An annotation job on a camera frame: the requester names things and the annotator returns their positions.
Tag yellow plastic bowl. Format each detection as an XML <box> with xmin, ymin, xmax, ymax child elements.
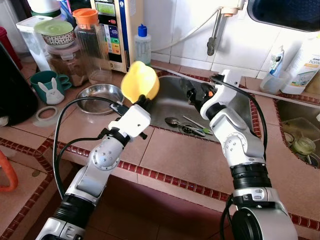
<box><xmin>121</xmin><ymin>61</ymin><xmax>161</xmax><ymax>104</ymax></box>

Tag steel spoon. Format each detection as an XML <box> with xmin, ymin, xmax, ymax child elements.
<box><xmin>164</xmin><ymin>116</ymin><xmax>201</xmax><ymax>135</ymax></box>

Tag round stainless steel plate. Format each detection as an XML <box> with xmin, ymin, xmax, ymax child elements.
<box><xmin>76</xmin><ymin>83</ymin><xmax>125</xmax><ymax>116</ymax></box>

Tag soap bottle with blue cap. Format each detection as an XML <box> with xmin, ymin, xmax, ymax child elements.
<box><xmin>134</xmin><ymin>23</ymin><xmax>153</xmax><ymax>66</ymax></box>

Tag clear pitcher with orange lid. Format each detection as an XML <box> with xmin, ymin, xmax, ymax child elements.
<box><xmin>72</xmin><ymin>8</ymin><xmax>114</xmax><ymax>85</ymax></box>

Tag clear plastic holder cup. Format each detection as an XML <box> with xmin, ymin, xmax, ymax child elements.
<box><xmin>259</xmin><ymin>70</ymin><xmax>292</xmax><ymax>95</ymax></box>

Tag cream water ionizer appliance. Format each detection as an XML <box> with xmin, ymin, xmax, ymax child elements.
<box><xmin>90</xmin><ymin>0</ymin><xmax>145</xmax><ymax>74</ymax></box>

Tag white and blue tube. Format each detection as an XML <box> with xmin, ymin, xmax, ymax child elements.
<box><xmin>269</xmin><ymin>45</ymin><xmax>286</xmax><ymax>77</ymax></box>

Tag glass jar of brown powder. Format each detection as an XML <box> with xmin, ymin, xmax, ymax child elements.
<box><xmin>46</xmin><ymin>42</ymin><xmax>90</xmax><ymax>87</ymax></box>

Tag green mug with white bunny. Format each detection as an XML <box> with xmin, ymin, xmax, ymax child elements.
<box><xmin>30</xmin><ymin>70</ymin><xmax>72</xmax><ymax>105</ymax></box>

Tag clear plastic container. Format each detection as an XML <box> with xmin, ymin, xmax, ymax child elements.
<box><xmin>282</xmin><ymin>116</ymin><xmax>313</xmax><ymax>138</ymax></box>

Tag patterned ceramic bowl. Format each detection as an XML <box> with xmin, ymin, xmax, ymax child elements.
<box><xmin>40</xmin><ymin>31</ymin><xmax>77</xmax><ymax>50</ymax></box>

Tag large white detergent bottle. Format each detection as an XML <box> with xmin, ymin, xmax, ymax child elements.
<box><xmin>281</xmin><ymin>34</ymin><xmax>320</xmax><ymax>96</ymax></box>

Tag small stainless steel sink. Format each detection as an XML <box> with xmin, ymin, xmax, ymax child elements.
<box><xmin>274</xmin><ymin>98</ymin><xmax>320</xmax><ymax>169</ymax></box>

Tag green cup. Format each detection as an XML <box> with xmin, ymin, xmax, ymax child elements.
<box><xmin>292</xmin><ymin>136</ymin><xmax>317</xmax><ymax>157</ymax></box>

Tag pale green lid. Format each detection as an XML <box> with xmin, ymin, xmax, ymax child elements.
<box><xmin>34</xmin><ymin>19</ymin><xmax>75</xmax><ymax>37</ymax></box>

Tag dark hanging basin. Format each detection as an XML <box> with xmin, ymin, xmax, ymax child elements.
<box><xmin>246</xmin><ymin>0</ymin><xmax>320</xmax><ymax>33</ymax></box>

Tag pink and blue small items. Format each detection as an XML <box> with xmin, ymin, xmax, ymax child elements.
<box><xmin>59</xmin><ymin>0</ymin><xmax>77</xmax><ymax>21</ymax></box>

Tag translucent white plastic container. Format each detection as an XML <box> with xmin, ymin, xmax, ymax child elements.
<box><xmin>16</xmin><ymin>16</ymin><xmax>52</xmax><ymax>72</ymax></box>

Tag large black appliance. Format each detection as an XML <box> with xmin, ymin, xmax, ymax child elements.
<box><xmin>0</xmin><ymin>42</ymin><xmax>40</xmax><ymax>127</ymax></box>

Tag white canister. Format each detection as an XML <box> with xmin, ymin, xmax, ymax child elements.
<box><xmin>27</xmin><ymin>0</ymin><xmax>63</xmax><ymax>19</ymax></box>

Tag dark red bottle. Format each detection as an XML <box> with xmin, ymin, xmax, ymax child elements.
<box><xmin>0</xmin><ymin>26</ymin><xmax>23</xmax><ymax>71</ymax></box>

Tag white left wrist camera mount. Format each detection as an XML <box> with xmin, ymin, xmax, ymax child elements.
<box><xmin>109</xmin><ymin>104</ymin><xmax>152</xmax><ymax>142</ymax></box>

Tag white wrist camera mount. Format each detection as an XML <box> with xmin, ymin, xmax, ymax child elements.
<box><xmin>202</xmin><ymin>69</ymin><xmax>244</xmax><ymax>121</ymax></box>
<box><xmin>109</xmin><ymin>104</ymin><xmax>152</xmax><ymax>142</ymax></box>

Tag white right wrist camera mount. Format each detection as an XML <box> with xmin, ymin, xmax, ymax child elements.
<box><xmin>202</xmin><ymin>69</ymin><xmax>244</xmax><ymax>121</ymax></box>

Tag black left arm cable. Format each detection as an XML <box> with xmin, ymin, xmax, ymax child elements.
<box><xmin>52</xmin><ymin>96</ymin><xmax>130</xmax><ymax>201</ymax></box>

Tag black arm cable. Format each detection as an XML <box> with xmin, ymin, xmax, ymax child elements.
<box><xmin>52</xmin><ymin>96</ymin><xmax>130</xmax><ymax>201</ymax></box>
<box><xmin>210</xmin><ymin>74</ymin><xmax>269</xmax><ymax>163</ymax></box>

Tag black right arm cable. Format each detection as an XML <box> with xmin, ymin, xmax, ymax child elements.
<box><xmin>210</xmin><ymin>74</ymin><xmax>269</xmax><ymax>163</ymax></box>

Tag grey wall faucet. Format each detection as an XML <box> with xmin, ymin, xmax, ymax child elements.
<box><xmin>206</xmin><ymin>5</ymin><xmax>240</xmax><ymax>57</ymax></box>

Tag white faucet hose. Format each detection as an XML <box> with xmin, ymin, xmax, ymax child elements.
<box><xmin>150</xmin><ymin>7</ymin><xmax>223</xmax><ymax>53</ymax></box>

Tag white ring-shaped lid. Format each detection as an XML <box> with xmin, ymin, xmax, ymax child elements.
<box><xmin>33</xmin><ymin>105</ymin><xmax>60</xmax><ymax>127</ymax></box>

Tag orange plastic handle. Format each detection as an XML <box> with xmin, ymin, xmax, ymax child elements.
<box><xmin>0</xmin><ymin>150</ymin><xmax>19</xmax><ymax>193</ymax></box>

